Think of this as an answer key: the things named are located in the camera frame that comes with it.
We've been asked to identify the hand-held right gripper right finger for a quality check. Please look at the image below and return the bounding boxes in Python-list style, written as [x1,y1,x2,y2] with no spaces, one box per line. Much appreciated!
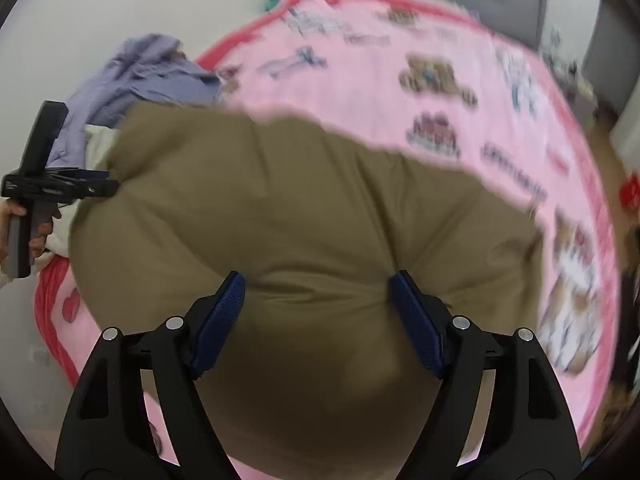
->
[388,270,583,480]

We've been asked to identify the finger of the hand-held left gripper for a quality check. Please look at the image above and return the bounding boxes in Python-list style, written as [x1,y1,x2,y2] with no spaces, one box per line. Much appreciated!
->
[60,179,121,204]
[50,166,110,182]

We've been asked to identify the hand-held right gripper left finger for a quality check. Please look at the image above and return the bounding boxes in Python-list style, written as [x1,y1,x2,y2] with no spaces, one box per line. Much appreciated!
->
[54,271,247,480]

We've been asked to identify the brown puffer coat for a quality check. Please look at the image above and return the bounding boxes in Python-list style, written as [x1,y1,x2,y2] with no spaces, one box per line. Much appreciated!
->
[67,105,546,480]

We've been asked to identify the person's left hand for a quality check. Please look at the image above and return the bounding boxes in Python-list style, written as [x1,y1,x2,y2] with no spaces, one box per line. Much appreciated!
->
[0,199,62,281]

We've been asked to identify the purple knit sweater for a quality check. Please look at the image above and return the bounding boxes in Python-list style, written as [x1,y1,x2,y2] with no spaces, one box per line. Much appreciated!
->
[47,34,223,171]

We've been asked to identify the black cloth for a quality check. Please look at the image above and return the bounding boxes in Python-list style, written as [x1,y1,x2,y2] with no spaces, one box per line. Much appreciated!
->
[617,225,640,391]

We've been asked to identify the pink printed blanket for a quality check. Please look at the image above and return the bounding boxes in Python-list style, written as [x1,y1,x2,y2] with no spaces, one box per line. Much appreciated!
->
[34,0,623,471]

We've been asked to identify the red bag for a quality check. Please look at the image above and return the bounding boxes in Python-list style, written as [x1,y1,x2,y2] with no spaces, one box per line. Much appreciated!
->
[619,172,640,208]

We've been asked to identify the dark grey cabinet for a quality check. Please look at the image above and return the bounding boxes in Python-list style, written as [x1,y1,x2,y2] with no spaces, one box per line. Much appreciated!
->
[582,0,636,111]

